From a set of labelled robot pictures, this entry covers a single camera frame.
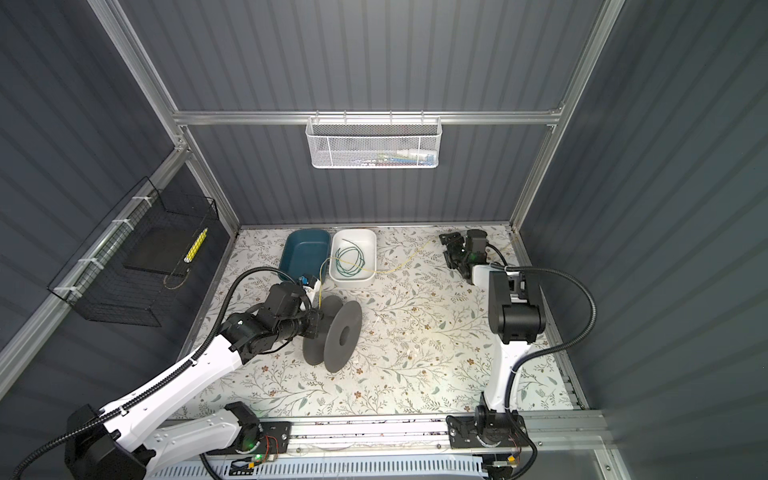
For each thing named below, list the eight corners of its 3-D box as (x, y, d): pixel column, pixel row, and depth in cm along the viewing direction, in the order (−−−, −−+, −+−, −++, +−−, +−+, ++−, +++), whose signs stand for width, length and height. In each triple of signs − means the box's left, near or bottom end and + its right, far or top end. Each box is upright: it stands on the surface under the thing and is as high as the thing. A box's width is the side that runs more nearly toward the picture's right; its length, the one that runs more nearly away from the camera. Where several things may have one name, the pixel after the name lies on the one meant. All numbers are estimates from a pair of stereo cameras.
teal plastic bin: (279, 282, 106) (274, 272, 101) (292, 240, 119) (287, 229, 114) (329, 282, 106) (326, 272, 101) (336, 240, 119) (334, 229, 114)
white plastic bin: (326, 289, 104) (323, 279, 99) (334, 239, 119) (332, 228, 115) (375, 289, 104) (375, 278, 99) (377, 239, 119) (377, 228, 115)
